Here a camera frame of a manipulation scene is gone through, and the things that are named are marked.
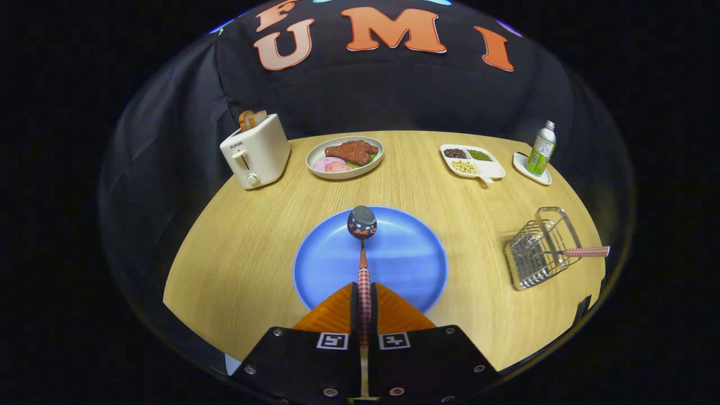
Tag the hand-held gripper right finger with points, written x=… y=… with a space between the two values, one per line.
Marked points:
x=427 y=365

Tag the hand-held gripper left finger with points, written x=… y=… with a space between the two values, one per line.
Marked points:
x=304 y=365

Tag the blue round plate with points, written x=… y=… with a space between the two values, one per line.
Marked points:
x=405 y=259

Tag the pink ham slice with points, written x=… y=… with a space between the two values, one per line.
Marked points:
x=322 y=164
x=340 y=167

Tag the yellow soybeans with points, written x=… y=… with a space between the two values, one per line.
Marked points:
x=464 y=167

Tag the white divided dish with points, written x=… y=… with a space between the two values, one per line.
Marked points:
x=492 y=169

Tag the green lettuce leaf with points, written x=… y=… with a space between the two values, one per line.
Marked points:
x=368 y=160

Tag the white oval food plate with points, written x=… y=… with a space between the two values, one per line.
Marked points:
x=318 y=152

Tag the dark brown beans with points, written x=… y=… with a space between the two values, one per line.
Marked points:
x=454 y=153

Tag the white toaster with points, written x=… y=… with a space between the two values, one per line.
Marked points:
x=259 y=154

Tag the green mung beans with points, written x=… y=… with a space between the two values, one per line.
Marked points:
x=480 y=155

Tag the brown steak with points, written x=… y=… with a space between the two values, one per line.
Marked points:
x=351 y=152

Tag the small white saucer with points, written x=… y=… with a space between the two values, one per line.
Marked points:
x=523 y=166

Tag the silver bottle with green label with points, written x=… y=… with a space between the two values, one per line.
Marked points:
x=541 y=152

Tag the toasted bread slices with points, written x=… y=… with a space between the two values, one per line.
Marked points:
x=252 y=119

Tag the black backdrop cloth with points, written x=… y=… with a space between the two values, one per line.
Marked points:
x=394 y=95

